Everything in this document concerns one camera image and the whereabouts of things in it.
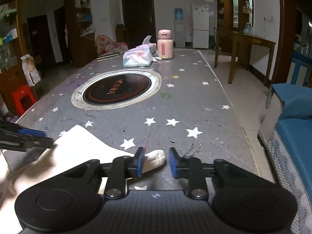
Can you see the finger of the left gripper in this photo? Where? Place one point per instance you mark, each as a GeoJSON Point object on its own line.
{"type": "Point", "coordinates": [17, 129]}
{"type": "Point", "coordinates": [22, 144]}

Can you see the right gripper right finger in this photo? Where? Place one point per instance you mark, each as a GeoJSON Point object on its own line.
{"type": "Point", "coordinates": [192, 169]}

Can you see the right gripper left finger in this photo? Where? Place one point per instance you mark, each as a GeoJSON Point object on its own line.
{"type": "Point", "coordinates": [121, 169]}

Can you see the cream white garment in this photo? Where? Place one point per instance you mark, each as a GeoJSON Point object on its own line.
{"type": "Point", "coordinates": [74, 147]}

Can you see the red plastic stool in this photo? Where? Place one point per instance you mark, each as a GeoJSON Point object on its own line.
{"type": "Point", "coordinates": [23, 99]}

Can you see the white milk carton box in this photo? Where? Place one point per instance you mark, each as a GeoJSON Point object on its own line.
{"type": "Point", "coordinates": [30, 71]}

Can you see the grey star patterned tablecloth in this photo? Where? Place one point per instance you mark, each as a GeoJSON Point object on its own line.
{"type": "Point", "coordinates": [190, 112]}

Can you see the round black induction cooker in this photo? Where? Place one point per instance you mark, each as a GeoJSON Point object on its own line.
{"type": "Point", "coordinates": [116, 89]}

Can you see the blue covered sofa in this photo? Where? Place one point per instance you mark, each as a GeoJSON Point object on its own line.
{"type": "Point", "coordinates": [286, 134]}

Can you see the tissue pack in plastic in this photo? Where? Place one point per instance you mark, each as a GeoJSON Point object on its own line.
{"type": "Point", "coordinates": [142, 55]}

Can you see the dark wooden shelf cabinet left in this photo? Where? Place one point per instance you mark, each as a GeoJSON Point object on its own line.
{"type": "Point", "coordinates": [55, 33]}

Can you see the pink patterned child seat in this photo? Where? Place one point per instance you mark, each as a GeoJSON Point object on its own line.
{"type": "Point", "coordinates": [106, 45]}

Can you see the pink thermos jug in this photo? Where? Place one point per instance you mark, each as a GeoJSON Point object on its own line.
{"type": "Point", "coordinates": [165, 44]}

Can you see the dark wooden side table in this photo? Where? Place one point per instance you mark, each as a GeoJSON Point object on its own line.
{"type": "Point", "coordinates": [241, 51]}

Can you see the white refrigerator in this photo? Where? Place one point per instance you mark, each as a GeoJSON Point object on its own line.
{"type": "Point", "coordinates": [200, 26]}

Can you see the water dispenser with blue bottle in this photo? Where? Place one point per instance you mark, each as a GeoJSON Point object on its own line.
{"type": "Point", "coordinates": [179, 28]}

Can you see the dark wooden door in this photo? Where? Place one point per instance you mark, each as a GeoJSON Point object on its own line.
{"type": "Point", "coordinates": [139, 20]}

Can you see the dark wooden display cabinet right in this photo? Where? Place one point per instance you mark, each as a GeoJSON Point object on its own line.
{"type": "Point", "coordinates": [232, 16]}

